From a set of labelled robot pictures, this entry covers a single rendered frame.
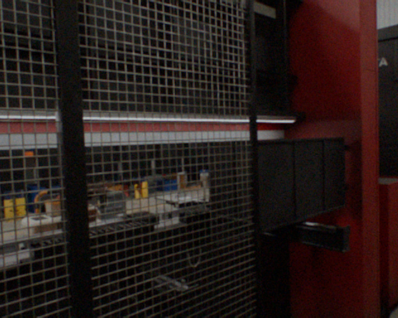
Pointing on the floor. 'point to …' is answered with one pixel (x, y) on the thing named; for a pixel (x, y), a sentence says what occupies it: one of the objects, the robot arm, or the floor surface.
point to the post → (72, 158)
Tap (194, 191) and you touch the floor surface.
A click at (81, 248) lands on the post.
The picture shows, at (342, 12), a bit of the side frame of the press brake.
